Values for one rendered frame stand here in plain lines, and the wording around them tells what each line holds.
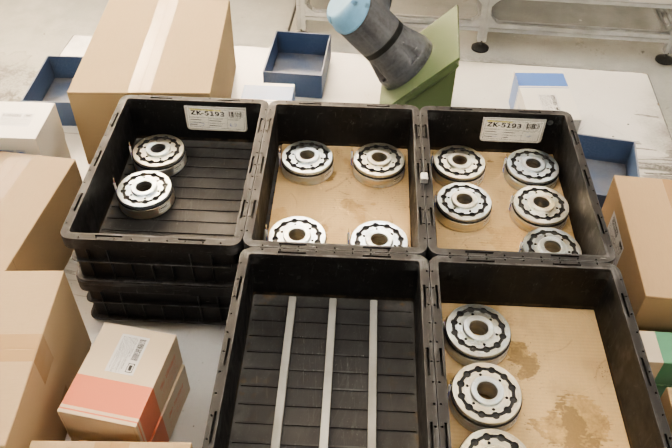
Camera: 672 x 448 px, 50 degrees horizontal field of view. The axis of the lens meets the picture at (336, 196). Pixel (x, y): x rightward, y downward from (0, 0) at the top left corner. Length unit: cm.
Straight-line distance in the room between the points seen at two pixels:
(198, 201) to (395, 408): 56
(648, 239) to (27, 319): 104
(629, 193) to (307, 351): 69
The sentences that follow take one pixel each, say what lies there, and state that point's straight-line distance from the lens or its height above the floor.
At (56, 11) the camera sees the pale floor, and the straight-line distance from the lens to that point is 389.
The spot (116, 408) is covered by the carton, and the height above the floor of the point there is 85.
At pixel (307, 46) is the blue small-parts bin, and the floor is 73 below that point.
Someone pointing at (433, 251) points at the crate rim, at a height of 93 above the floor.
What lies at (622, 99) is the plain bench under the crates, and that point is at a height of 70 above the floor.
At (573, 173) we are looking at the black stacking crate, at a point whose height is 90.
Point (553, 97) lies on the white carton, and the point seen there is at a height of 79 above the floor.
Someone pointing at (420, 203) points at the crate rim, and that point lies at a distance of 124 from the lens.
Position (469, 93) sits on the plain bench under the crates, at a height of 70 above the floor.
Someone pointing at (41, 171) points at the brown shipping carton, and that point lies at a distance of 150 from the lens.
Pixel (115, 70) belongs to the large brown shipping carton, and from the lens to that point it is 166.
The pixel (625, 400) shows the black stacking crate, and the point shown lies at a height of 85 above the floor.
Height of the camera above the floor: 178
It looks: 43 degrees down
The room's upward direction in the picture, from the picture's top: 1 degrees clockwise
